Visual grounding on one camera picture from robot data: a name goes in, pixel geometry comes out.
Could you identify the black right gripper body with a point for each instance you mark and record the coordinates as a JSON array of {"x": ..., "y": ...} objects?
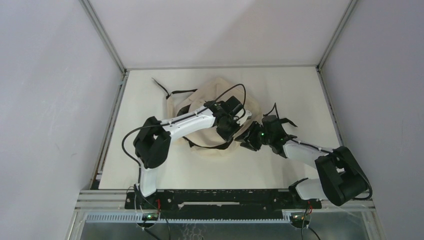
[{"x": 264, "y": 137}]

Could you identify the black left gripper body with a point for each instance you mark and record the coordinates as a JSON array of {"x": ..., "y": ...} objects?
[{"x": 229, "y": 128}]

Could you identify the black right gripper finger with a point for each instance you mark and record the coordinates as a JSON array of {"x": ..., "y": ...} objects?
[
  {"x": 252, "y": 135},
  {"x": 251, "y": 145}
]

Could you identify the beige canvas backpack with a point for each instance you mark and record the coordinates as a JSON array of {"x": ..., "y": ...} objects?
[{"x": 217, "y": 89}]

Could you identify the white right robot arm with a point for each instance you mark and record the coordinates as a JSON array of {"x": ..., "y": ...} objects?
[{"x": 340, "y": 178}]

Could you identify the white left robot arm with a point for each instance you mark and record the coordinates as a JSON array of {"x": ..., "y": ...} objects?
[{"x": 154, "y": 138}]

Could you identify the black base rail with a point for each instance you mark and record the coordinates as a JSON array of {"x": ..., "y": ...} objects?
[{"x": 219, "y": 204}]

